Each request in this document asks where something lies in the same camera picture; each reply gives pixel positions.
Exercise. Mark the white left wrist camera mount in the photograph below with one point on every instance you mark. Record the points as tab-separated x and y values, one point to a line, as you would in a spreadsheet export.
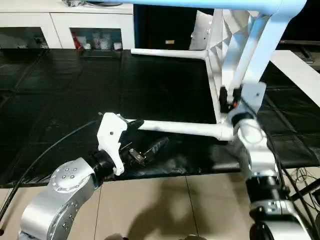
110	135

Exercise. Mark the thin black floor rod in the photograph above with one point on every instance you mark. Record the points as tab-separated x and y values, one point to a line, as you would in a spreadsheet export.
5	212

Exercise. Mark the small white jar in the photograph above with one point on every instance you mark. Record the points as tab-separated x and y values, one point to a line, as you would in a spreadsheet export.
105	42
117	45
87	46

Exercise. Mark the black flat bar device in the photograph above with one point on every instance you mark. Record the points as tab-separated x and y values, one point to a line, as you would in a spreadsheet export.
300	42

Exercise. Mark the grey printed cushion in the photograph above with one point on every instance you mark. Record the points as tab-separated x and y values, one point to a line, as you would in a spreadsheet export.
200	30

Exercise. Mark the small brown cork piece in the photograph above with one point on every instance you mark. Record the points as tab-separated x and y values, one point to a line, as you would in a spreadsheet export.
169	42

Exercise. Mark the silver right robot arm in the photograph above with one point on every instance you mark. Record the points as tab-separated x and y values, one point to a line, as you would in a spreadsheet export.
257	150

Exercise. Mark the black sofa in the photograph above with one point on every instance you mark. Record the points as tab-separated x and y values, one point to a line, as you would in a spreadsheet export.
155	25

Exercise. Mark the metal parts clutter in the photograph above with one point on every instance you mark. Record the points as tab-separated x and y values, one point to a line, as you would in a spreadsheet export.
72	2

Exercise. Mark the white plastic table top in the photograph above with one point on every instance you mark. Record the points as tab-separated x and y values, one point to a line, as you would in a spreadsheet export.
250	50

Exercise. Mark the black stand foot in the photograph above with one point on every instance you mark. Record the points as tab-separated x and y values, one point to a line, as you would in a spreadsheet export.
306	53

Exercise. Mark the white plastic table leg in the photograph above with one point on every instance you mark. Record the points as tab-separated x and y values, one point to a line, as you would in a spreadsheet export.
170	53
175	126
200	3

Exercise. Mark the black tripod leg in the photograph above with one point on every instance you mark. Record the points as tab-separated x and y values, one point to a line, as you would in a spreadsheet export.
305	190

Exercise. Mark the red bottle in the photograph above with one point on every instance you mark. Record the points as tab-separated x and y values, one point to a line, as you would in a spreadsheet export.
76	40

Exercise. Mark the white flat board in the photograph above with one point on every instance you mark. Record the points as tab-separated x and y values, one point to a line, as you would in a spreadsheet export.
297	72

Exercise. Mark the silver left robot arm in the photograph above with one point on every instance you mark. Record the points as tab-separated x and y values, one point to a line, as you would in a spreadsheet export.
67	185

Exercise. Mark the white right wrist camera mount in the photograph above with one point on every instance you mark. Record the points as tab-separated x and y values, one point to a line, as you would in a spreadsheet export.
252	95

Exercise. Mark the white cabinet with glass doors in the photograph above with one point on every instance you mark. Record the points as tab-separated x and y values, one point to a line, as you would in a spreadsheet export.
37	17

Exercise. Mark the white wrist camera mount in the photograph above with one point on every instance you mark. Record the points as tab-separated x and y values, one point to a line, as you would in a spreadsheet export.
252	95
110	135

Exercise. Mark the black work mat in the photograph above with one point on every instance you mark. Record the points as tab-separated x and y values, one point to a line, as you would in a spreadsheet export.
75	87

